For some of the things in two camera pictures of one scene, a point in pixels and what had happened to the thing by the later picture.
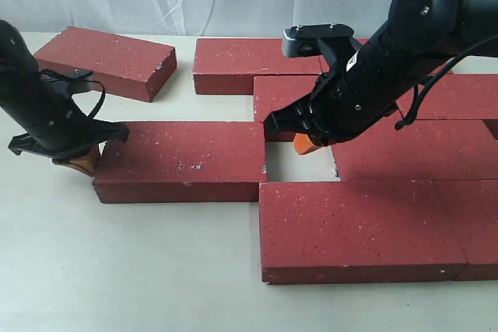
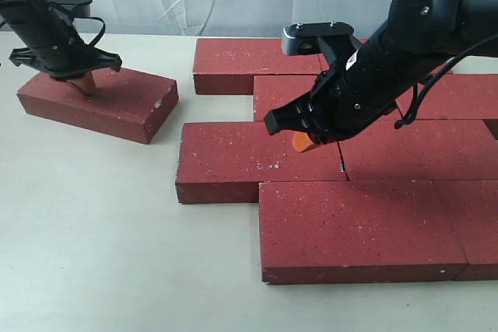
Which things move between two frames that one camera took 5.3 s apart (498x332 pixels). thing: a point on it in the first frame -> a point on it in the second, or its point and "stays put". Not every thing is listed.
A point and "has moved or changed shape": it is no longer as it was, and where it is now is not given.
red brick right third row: x=424 y=149 stays put
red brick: x=119 y=64 -> x=126 y=104
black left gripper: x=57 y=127 -> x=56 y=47
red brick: x=184 y=162 has moved or changed shape
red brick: x=229 y=65 stays put
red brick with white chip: x=272 y=93 stays put
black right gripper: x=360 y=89 stays put
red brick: x=471 y=206 stays put
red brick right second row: x=455 y=96 stays put
